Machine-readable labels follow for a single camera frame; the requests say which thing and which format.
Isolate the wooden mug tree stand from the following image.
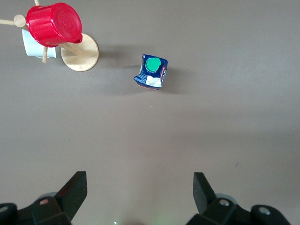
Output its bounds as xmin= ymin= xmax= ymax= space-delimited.
xmin=0 ymin=0 xmax=99 ymax=72

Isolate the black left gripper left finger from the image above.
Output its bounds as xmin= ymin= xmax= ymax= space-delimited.
xmin=0 ymin=171 xmax=88 ymax=225

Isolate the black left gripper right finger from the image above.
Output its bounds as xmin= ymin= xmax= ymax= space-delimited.
xmin=186 ymin=172 xmax=291 ymax=225

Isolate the white mug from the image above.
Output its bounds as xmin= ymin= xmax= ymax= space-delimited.
xmin=22 ymin=29 xmax=57 ymax=59

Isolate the red plastic cup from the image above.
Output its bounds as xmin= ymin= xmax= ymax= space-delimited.
xmin=25 ymin=2 xmax=83 ymax=48

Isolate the blue milk carton green cap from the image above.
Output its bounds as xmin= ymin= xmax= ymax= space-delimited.
xmin=133 ymin=54 xmax=169 ymax=91

